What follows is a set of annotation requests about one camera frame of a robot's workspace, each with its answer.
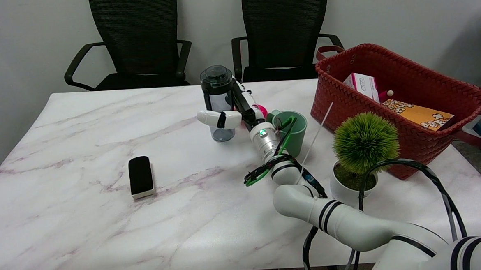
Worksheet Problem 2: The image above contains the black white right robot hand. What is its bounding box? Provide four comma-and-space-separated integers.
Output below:
195, 77, 269, 134

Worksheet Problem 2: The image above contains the black lid clear water bottle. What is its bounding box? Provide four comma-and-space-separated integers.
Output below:
199, 65, 238, 143

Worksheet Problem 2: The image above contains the green plastic mug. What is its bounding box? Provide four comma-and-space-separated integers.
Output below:
266, 108, 309, 159

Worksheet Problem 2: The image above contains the white plastic zip tie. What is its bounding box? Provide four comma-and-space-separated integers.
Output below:
296, 102, 336, 168

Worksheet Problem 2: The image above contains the black mesh office chair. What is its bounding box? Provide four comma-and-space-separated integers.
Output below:
229, 0, 345, 83
60, 0, 194, 93

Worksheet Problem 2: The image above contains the red woven basket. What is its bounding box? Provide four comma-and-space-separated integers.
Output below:
307, 37, 481, 185

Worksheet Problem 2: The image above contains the pink white carton box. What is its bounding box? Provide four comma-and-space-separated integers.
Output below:
342, 72, 380, 104

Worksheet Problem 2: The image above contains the green ball plant white pot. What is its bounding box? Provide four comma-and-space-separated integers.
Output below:
326, 110, 403, 207

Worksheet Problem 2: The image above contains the black whiteboard eraser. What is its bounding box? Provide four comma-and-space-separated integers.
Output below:
127, 155, 157, 200

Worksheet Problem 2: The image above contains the orange popcorn box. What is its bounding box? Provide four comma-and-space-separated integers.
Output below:
381, 95, 456, 134

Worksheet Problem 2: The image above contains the thick black sleeved cable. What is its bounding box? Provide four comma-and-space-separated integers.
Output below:
298, 155, 469, 270

